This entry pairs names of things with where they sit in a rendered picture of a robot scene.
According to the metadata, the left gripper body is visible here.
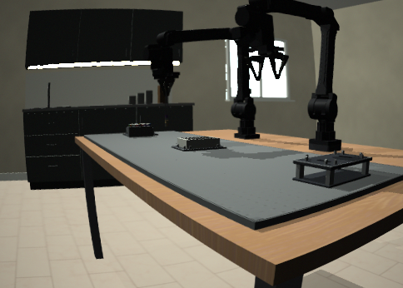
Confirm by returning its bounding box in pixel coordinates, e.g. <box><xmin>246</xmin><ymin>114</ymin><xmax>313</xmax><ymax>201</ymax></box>
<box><xmin>248</xmin><ymin>31</ymin><xmax>284</xmax><ymax>58</ymax></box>

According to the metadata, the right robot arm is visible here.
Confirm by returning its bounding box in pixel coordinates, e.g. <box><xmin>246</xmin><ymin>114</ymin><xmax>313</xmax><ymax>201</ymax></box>
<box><xmin>143</xmin><ymin>27</ymin><xmax>260</xmax><ymax>138</ymax></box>

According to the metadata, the grey curved work surface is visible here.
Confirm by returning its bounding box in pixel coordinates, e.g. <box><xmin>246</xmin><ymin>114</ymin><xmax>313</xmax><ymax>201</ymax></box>
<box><xmin>84</xmin><ymin>131</ymin><xmax>403</xmax><ymax>231</ymax></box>

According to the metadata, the white grid rack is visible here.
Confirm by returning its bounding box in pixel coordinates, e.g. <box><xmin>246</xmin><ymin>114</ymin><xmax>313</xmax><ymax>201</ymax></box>
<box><xmin>177</xmin><ymin>137</ymin><xmax>220</xmax><ymax>149</ymax></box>

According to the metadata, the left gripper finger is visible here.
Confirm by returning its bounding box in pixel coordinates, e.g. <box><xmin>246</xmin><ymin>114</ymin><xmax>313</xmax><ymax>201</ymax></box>
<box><xmin>267</xmin><ymin>53</ymin><xmax>289</xmax><ymax>80</ymax></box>
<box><xmin>245</xmin><ymin>57</ymin><xmax>265</xmax><ymax>81</ymax></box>

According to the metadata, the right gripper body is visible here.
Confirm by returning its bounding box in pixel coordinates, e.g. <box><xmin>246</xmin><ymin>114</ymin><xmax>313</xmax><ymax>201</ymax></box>
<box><xmin>152</xmin><ymin>72</ymin><xmax>180</xmax><ymax>79</ymax></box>

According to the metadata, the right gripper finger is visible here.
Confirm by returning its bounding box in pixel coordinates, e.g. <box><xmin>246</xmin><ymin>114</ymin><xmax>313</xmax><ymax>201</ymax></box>
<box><xmin>165</xmin><ymin>78</ymin><xmax>175</xmax><ymax>97</ymax></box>
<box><xmin>157</xmin><ymin>79</ymin><xmax>166</xmax><ymax>96</ymax></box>

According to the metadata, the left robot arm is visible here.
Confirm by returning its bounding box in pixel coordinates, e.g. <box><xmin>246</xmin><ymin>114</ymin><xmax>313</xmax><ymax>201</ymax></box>
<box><xmin>231</xmin><ymin>0</ymin><xmax>341</xmax><ymax>146</ymax></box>

